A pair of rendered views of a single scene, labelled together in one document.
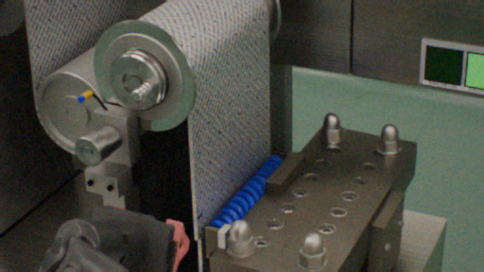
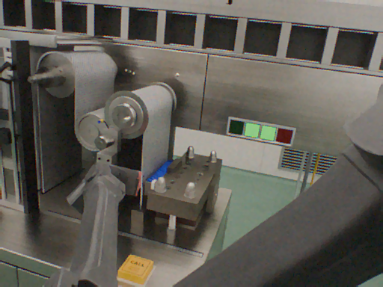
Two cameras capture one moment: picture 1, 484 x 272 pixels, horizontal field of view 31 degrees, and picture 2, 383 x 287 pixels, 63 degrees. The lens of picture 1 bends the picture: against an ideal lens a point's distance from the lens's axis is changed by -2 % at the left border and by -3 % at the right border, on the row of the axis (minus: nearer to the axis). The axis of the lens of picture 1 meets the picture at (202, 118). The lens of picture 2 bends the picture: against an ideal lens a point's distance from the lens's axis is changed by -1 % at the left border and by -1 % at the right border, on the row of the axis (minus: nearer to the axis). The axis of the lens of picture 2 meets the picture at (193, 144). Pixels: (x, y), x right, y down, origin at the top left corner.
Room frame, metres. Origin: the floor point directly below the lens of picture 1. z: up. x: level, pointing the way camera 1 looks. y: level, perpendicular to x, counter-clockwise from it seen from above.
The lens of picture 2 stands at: (0.05, 0.11, 1.50)
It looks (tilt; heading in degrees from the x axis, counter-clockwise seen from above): 19 degrees down; 345
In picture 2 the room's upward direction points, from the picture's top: 6 degrees clockwise
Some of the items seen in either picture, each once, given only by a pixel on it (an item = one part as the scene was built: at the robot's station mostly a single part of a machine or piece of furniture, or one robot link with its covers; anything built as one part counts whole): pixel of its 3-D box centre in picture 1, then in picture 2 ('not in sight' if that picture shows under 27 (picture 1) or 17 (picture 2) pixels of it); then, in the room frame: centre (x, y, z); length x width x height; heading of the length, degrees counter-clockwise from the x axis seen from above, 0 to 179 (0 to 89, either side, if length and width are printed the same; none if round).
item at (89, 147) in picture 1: (92, 148); (102, 142); (0.95, 0.14, 1.18); 0.04 x 0.02 x 0.04; 61
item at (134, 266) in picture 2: not in sight; (135, 269); (0.72, 0.04, 0.91); 0.07 x 0.07 x 0.02; 61
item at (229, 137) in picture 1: (233, 141); (156, 149); (1.07, -0.04, 1.11); 0.23 x 0.01 x 0.18; 151
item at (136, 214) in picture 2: not in sight; (153, 196); (1.08, -0.04, 0.92); 0.28 x 0.04 x 0.04; 151
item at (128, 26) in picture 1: (143, 76); (126, 115); (0.99, 0.07, 1.25); 0.15 x 0.01 x 0.15; 61
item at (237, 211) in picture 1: (250, 195); (161, 173); (1.06, -0.06, 1.03); 0.21 x 0.04 x 0.03; 151
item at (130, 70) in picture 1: (138, 80); (124, 116); (0.98, 0.08, 1.25); 0.07 x 0.02 x 0.07; 61
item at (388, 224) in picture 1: (387, 241); (214, 193); (1.02, -0.26, 0.96); 0.10 x 0.03 x 0.11; 151
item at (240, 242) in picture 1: (240, 235); (161, 183); (0.93, -0.04, 1.05); 0.04 x 0.04 x 0.04
